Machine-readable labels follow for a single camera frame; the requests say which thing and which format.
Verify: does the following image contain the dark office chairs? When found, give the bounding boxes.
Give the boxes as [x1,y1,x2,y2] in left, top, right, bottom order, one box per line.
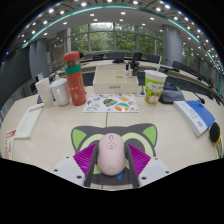
[81,51,161,64]

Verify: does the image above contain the cat face mouse pad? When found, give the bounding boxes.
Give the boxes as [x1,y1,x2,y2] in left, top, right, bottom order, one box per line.
[70,122,159,188]

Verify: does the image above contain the red fan print paper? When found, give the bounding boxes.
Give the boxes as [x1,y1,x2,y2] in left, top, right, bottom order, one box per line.
[3,129,17,160]

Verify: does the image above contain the cream paper document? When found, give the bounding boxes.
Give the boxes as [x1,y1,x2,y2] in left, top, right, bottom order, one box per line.
[13,103,45,140]

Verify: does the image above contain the blue and white book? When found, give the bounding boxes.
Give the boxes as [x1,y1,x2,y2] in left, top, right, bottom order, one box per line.
[172,99,217,138]

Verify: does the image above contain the white lidded mug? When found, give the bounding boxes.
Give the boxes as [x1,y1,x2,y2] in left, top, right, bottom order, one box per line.
[49,77,71,107]

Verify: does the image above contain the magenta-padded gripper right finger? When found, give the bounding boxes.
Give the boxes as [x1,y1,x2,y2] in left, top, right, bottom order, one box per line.
[123,142,172,189]

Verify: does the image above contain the black yellow handheld microphone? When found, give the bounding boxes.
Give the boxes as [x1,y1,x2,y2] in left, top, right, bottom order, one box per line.
[208,121,224,159]

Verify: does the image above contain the white cardboard box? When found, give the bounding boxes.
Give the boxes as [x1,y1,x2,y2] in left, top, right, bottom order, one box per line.
[92,63,140,95]

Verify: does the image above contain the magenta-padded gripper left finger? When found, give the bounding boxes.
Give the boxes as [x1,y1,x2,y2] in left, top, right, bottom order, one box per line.
[52,141,100,188]

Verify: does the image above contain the green printed paper cup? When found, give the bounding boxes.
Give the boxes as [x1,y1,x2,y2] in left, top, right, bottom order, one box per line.
[144,55,168,106]

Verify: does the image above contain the pink computer mouse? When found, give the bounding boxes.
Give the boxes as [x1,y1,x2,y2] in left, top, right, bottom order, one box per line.
[96,132,127,177]

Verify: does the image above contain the black desk microphone console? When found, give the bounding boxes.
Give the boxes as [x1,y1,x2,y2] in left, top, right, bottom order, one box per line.
[159,82,186,105]

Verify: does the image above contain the white paper cup stack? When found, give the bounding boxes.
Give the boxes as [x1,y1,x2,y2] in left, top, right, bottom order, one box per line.
[34,77,55,108]

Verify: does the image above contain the ceiling lights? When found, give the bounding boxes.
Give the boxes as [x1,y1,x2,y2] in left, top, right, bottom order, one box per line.
[18,0,224,68]

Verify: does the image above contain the colourful sticker sheet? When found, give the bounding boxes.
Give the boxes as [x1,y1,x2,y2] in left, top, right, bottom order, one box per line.
[82,93,140,114]

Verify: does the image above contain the red drink bottle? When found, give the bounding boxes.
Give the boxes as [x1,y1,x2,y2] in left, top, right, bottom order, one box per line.
[62,51,88,107]

